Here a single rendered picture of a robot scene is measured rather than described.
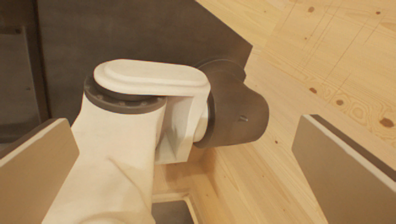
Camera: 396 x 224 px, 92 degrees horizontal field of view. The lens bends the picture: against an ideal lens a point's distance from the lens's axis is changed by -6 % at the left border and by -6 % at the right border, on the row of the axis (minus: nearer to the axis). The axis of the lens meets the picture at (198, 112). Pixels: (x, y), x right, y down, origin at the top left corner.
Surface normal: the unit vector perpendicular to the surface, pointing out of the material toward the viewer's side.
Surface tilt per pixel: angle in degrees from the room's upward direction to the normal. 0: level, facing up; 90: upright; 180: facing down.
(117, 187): 114
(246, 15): 0
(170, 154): 90
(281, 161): 90
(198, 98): 0
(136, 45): 0
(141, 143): 90
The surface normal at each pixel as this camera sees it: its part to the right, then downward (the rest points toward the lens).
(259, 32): 0.36, 0.58
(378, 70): -0.85, -0.12
